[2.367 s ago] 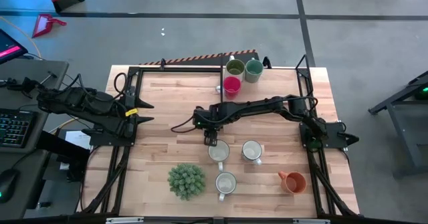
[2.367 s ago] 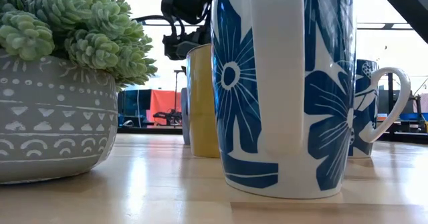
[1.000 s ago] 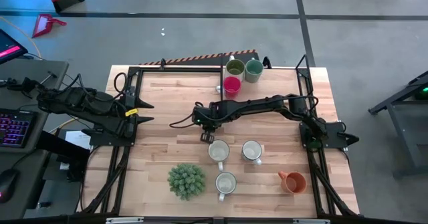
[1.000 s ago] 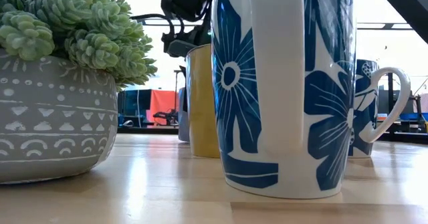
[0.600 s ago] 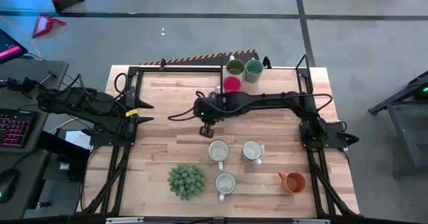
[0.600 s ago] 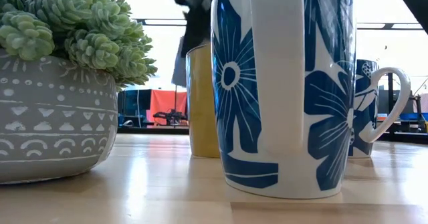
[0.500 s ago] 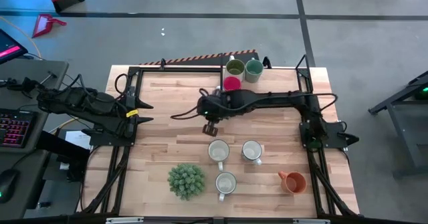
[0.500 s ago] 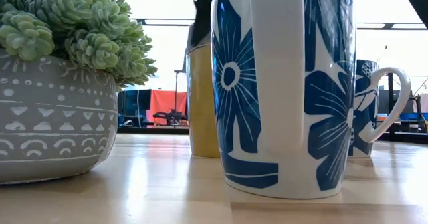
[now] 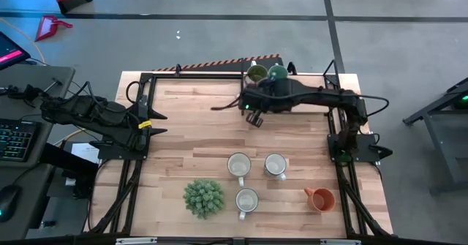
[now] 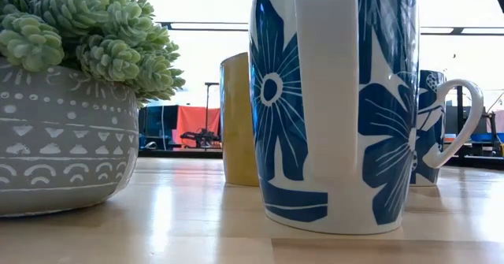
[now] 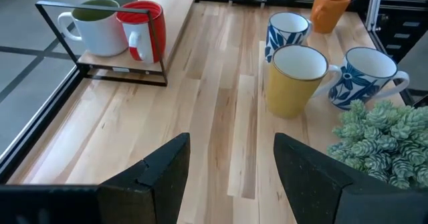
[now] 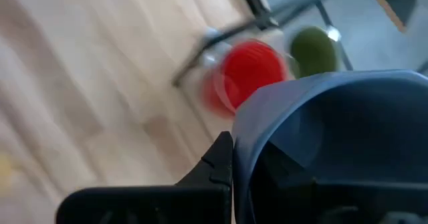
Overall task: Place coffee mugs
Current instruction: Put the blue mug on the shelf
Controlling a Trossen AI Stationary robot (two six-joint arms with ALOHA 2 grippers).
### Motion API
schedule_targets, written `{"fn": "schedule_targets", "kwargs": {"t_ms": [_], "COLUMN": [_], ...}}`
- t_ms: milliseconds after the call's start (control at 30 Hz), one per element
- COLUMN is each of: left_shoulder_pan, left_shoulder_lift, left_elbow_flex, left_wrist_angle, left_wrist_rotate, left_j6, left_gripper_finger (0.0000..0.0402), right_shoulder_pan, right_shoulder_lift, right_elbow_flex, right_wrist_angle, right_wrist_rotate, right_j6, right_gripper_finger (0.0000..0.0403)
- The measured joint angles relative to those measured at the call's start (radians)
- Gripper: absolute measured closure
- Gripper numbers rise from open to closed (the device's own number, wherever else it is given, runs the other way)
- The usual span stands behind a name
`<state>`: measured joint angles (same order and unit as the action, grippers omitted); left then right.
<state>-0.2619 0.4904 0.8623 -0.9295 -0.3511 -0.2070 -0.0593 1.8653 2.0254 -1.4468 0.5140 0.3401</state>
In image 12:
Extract lavender blue mug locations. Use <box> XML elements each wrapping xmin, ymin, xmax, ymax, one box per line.
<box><xmin>232</xmin><ymin>69</ymin><xmax>428</xmax><ymax>224</ymax></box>

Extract red mug white handle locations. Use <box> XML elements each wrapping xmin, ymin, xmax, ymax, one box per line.
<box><xmin>200</xmin><ymin>39</ymin><xmax>290</xmax><ymax>120</ymax></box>

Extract white mug green interior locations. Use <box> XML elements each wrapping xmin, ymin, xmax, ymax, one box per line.
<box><xmin>286</xmin><ymin>25</ymin><xmax>340</xmax><ymax>80</ymax></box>

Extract hazard striped black platform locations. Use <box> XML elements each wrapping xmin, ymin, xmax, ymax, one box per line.
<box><xmin>364</xmin><ymin>0</ymin><xmax>419</xmax><ymax>34</ymax></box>

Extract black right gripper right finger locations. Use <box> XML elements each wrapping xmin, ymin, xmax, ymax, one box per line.
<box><xmin>249</xmin><ymin>140</ymin><xmax>428</xmax><ymax>224</ymax></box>

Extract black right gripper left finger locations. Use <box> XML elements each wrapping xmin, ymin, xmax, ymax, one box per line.
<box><xmin>173</xmin><ymin>130</ymin><xmax>234</xmax><ymax>224</ymax></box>

